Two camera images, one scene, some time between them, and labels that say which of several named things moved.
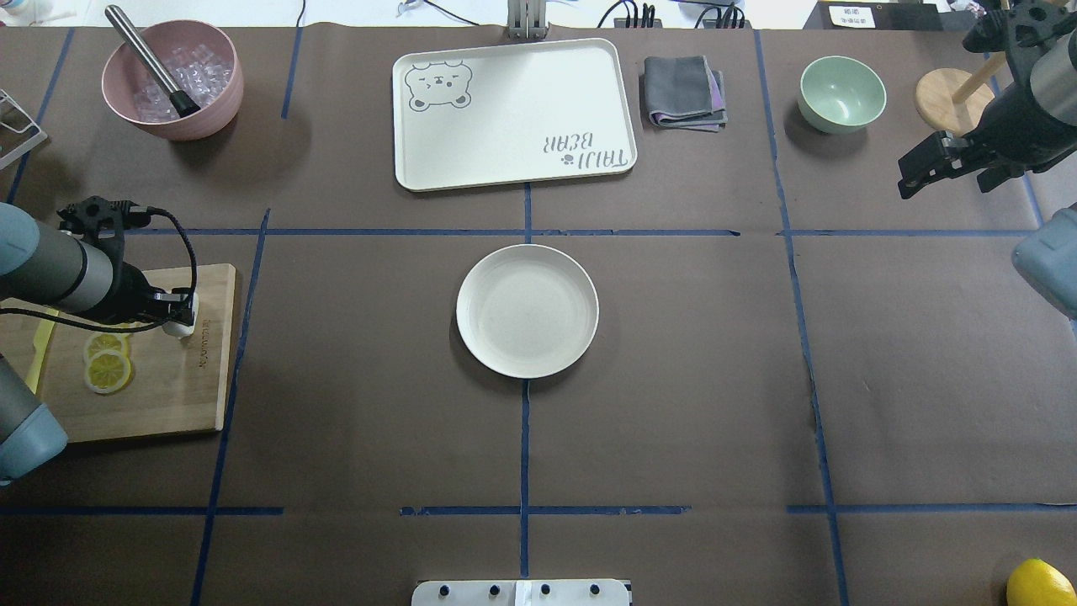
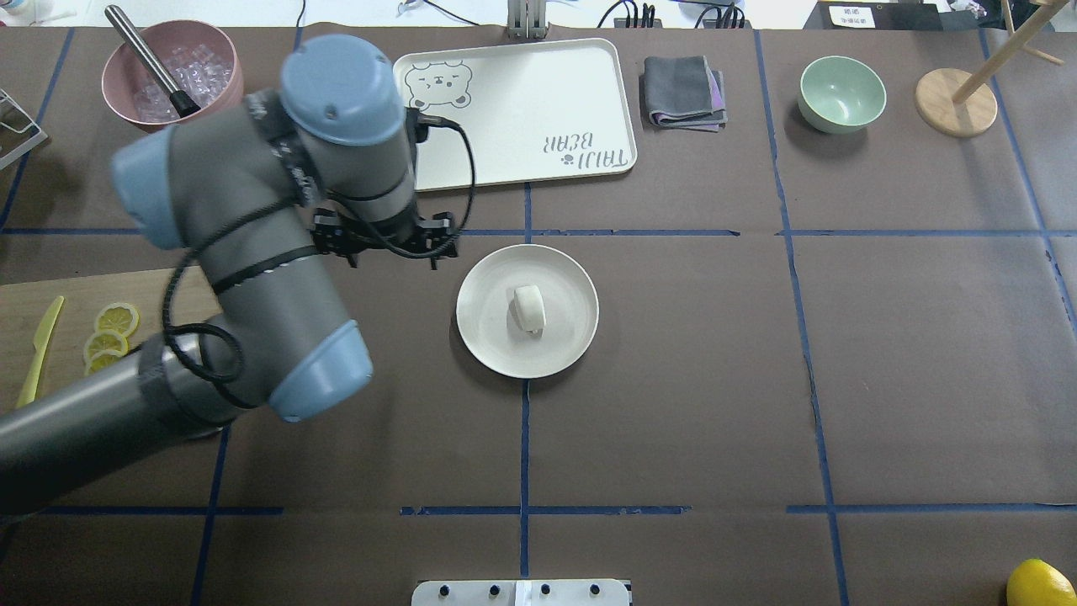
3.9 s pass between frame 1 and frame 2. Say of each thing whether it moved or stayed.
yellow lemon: stayed
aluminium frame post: stayed
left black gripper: moved
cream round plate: stayed
